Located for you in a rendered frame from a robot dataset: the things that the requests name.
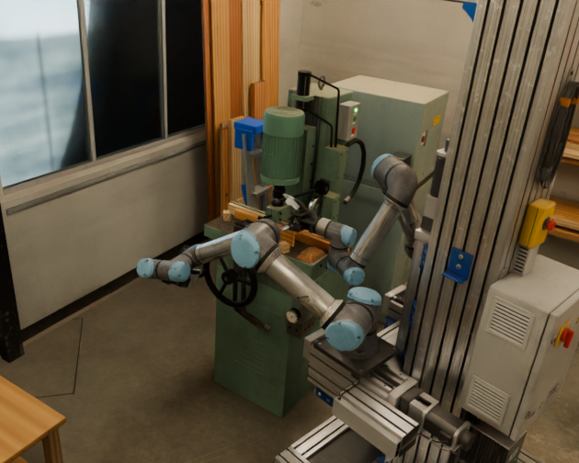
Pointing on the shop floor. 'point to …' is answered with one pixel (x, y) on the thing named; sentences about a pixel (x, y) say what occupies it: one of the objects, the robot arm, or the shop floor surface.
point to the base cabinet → (266, 345)
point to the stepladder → (247, 129)
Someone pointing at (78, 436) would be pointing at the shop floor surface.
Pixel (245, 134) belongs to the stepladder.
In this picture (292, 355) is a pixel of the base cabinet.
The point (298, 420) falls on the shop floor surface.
